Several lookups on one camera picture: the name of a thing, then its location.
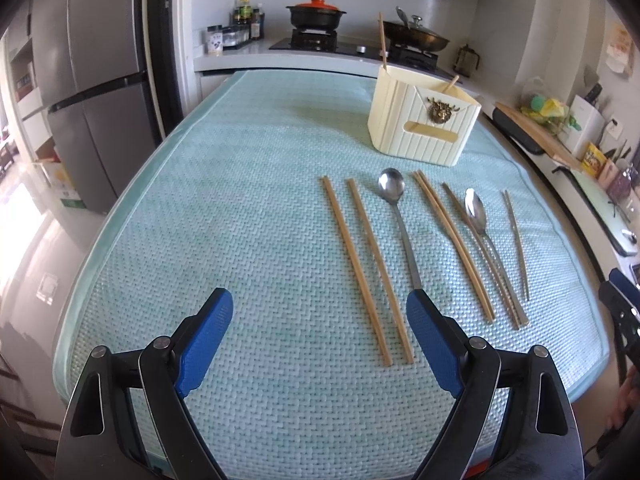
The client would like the black gas stove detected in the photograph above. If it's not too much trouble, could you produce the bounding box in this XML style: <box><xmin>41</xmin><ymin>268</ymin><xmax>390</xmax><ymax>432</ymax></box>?
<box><xmin>269</xmin><ymin>30</ymin><xmax>451</xmax><ymax>68</ymax></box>

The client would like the white glass-topped cooker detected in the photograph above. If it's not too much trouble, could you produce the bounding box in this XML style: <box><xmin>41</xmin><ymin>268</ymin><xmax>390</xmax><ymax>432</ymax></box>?
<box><xmin>552</xmin><ymin>167</ymin><xmax>640</xmax><ymax>256</ymax></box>

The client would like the cream ribbed utensil holder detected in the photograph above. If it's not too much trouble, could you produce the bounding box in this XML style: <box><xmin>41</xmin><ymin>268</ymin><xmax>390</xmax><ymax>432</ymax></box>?
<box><xmin>367</xmin><ymin>62</ymin><xmax>482</xmax><ymax>167</ymax></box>

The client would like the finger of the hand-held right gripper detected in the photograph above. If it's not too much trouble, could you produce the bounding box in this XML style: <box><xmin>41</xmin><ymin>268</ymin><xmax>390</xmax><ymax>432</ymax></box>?
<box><xmin>609</xmin><ymin>268</ymin><xmax>640</xmax><ymax>301</ymax></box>
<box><xmin>598</xmin><ymin>281</ymin><xmax>640</xmax><ymax>326</ymax></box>

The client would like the white knife block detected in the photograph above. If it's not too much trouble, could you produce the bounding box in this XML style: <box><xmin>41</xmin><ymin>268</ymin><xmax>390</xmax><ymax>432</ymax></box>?
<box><xmin>565</xmin><ymin>82</ymin><xmax>608</xmax><ymax>158</ymax></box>

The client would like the yellow snack packet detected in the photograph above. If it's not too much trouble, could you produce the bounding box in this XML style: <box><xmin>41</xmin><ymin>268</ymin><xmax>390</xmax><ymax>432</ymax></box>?
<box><xmin>582</xmin><ymin>142</ymin><xmax>607</xmax><ymax>177</ymax></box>

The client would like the paper note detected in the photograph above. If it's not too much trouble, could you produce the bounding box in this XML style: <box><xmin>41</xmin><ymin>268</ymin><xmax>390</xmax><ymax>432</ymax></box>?
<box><xmin>605</xmin><ymin>22</ymin><xmax>633</xmax><ymax>78</ymax></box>

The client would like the teal woven table mat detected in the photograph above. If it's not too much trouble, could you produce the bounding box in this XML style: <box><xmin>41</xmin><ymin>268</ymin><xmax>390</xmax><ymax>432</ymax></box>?
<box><xmin>52</xmin><ymin>70</ymin><xmax>611</xmax><ymax>480</ymax></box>

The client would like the grey refrigerator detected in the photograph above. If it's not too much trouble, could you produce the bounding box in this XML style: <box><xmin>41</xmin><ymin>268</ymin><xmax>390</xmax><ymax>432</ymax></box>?
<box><xmin>27</xmin><ymin>0</ymin><xmax>166</xmax><ymax>216</ymax></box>

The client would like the plastic bag of green sponges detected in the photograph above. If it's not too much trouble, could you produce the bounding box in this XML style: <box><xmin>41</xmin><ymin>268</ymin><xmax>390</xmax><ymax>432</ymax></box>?
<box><xmin>520</xmin><ymin>77</ymin><xmax>577</xmax><ymax>134</ymax></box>

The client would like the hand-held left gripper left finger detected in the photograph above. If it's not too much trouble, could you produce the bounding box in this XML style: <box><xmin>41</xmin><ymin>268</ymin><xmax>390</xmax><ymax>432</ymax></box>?
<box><xmin>57</xmin><ymin>288</ymin><xmax>234</xmax><ymax>480</ymax></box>

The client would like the cardboard box with green label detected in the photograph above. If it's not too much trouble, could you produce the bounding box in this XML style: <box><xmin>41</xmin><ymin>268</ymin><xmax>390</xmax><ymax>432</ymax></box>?
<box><xmin>32</xmin><ymin>160</ymin><xmax>86</xmax><ymax>209</ymax></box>

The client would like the black cooking pot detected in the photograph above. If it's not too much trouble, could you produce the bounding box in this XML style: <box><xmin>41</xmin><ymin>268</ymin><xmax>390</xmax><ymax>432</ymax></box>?
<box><xmin>286</xmin><ymin>5</ymin><xmax>348</xmax><ymax>31</ymax></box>

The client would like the round metal spoon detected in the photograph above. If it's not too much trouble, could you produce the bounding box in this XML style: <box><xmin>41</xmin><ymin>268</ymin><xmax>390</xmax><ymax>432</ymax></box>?
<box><xmin>378</xmin><ymin>167</ymin><xmax>423</xmax><ymax>293</ymax></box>

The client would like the white kitchen counter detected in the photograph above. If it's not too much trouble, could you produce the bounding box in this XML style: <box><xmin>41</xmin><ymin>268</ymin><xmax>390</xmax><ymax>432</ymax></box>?
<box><xmin>194</xmin><ymin>37</ymin><xmax>483</xmax><ymax>96</ymax></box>

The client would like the dark wok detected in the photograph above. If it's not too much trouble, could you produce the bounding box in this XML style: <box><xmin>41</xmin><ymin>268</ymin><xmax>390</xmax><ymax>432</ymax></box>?
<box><xmin>384</xmin><ymin>20</ymin><xmax>451</xmax><ymax>53</ymax></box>

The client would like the wooden cutting board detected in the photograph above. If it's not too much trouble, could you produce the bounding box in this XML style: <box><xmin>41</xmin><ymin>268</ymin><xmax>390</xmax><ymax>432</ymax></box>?
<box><xmin>495</xmin><ymin>102</ymin><xmax>583</xmax><ymax>171</ymax></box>

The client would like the glass wok lid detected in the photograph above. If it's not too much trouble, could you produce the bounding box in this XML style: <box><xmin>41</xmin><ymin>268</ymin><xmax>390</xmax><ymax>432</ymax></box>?
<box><xmin>395</xmin><ymin>6</ymin><xmax>428</xmax><ymax>32</ymax></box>

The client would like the oval metal spoon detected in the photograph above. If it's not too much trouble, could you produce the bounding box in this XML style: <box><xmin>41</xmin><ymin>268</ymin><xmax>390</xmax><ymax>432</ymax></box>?
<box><xmin>464</xmin><ymin>188</ymin><xmax>528</xmax><ymax>325</ymax></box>

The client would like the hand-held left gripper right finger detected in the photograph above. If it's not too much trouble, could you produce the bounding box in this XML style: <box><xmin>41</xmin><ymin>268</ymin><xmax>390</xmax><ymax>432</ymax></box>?
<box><xmin>406</xmin><ymin>289</ymin><xmax>586</xmax><ymax>480</ymax></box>

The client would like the dark-framed glass jug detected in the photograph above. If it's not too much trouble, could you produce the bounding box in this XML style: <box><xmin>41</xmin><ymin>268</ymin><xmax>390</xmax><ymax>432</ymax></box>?
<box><xmin>455</xmin><ymin>44</ymin><xmax>481</xmax><ymax>78</ymax></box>

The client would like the person's right hand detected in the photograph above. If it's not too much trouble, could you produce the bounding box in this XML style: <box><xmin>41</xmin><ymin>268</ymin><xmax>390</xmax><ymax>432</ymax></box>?
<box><xmin>605</xmin><ymin>380</ymin><xmax>640</xmax><ymax>433</ymax></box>

